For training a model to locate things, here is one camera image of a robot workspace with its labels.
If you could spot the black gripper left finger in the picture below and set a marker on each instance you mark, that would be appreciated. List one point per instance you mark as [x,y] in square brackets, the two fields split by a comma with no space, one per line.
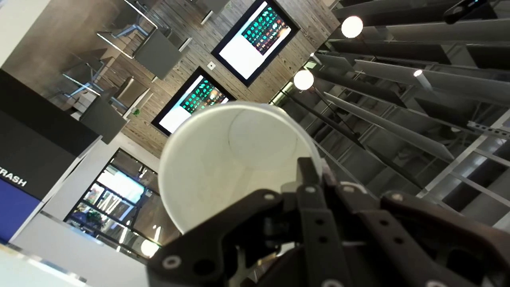
[312,229]

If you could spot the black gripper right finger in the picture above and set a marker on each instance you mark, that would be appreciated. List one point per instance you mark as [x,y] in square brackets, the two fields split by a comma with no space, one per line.
[424,237]

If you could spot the patterned paper cup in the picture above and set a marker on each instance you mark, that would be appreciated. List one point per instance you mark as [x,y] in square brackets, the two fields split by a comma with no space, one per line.
[212,160]

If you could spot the white globe lamp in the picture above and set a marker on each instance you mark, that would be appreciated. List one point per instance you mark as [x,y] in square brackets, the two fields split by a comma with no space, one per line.
[303,80]
[350,26]
[148,248]

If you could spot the glass partition window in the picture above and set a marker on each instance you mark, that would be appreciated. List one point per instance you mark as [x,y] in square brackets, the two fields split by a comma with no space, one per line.
[116,197]

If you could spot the dark square cafe table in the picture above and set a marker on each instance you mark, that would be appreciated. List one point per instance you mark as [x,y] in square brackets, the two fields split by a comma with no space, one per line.
[102,120]
[154,53]

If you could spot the black trash sign panel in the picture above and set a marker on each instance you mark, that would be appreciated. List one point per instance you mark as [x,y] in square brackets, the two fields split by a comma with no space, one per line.
[37,144]

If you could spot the wall display screen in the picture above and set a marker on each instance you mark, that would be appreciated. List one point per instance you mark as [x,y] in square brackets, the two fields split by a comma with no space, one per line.
[255,42]
[193,101]

